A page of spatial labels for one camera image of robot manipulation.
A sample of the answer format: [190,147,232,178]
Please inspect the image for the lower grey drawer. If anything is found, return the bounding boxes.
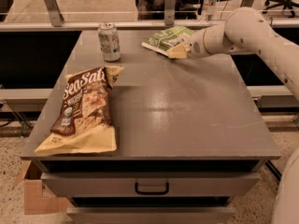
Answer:
[66,207,235,224]

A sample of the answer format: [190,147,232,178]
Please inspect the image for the green jalapeno chip bag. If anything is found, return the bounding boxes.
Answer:
[142,26,192,58]

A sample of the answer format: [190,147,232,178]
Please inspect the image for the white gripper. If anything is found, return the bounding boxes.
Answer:
[166,29,208,59]

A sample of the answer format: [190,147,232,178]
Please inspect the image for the brown cardboard box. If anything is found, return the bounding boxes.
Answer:
[13,161,72,215]

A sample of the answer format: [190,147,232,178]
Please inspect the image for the black office chair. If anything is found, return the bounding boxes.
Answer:
[262,0,299,18]

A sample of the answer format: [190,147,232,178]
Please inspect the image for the white green soda can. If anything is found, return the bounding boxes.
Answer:
[98,22,121,62]

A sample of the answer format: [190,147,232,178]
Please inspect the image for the metal railing with glass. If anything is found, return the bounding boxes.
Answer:
[0,0,299,33]

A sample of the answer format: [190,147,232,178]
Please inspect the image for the grey metal drawer cabinet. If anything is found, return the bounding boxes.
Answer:
[20,29,282,224]

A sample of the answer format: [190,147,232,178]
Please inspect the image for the brown sea salt chip bag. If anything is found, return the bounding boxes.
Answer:
[35,66,123,156]

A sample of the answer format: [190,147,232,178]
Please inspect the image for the clear plastic water bottle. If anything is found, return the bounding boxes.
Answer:
[201,0,217,23]

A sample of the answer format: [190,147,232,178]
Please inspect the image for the dark round object far left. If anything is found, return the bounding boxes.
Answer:
[0,0,14,21]

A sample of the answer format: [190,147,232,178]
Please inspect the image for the upper grey drawer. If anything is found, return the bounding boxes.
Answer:
[41,172,260,198]

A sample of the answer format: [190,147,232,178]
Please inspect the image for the black drawer handle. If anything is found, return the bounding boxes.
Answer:
[135,182,170,196]

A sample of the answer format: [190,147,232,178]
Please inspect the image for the grey drawer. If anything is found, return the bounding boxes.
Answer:
[66,207,235,224]
[41,172,260,198]

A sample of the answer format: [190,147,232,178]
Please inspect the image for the person sitting in background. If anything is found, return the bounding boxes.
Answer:
[135,0,200,20]

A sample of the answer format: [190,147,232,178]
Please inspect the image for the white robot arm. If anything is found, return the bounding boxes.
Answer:
[166,7,299,224]

